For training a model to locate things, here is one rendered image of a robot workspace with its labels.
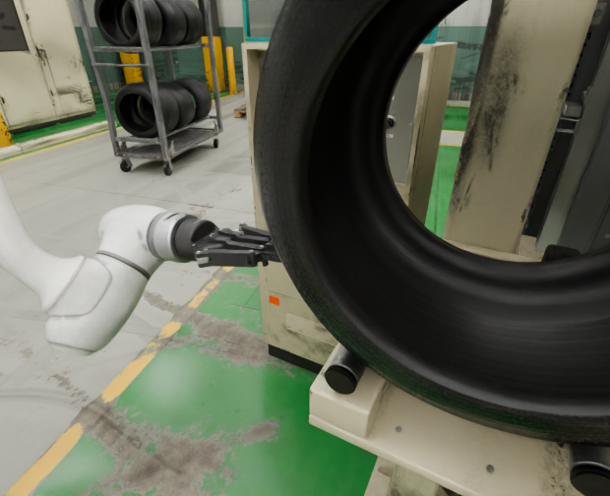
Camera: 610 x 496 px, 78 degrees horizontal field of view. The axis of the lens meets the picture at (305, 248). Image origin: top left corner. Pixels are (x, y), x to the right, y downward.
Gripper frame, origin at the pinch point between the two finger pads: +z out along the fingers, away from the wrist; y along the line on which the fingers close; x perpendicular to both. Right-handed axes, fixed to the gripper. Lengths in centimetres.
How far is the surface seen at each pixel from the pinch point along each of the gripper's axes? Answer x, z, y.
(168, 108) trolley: -1, -273, 237
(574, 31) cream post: -25.1, 33.6, 26.3
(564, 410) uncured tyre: 5.6, 35.2, -11.5
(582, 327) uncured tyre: 11.1, 39.5, 10.0
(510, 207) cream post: 0.5, 28.9, 26.4
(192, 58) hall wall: -68, -724, 775
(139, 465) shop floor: 92, -73, -2
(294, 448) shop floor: 97, -29, 28
